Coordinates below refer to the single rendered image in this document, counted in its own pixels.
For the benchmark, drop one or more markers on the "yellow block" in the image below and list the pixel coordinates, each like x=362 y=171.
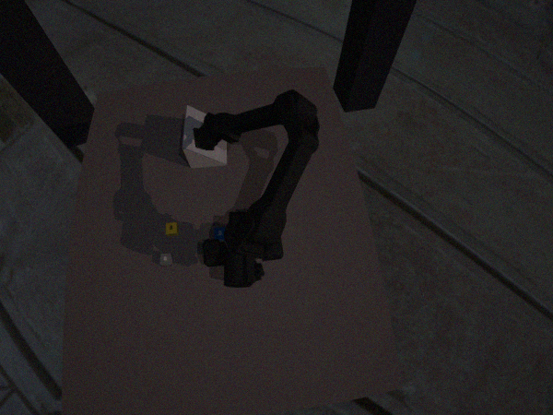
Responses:
x=172 y=229

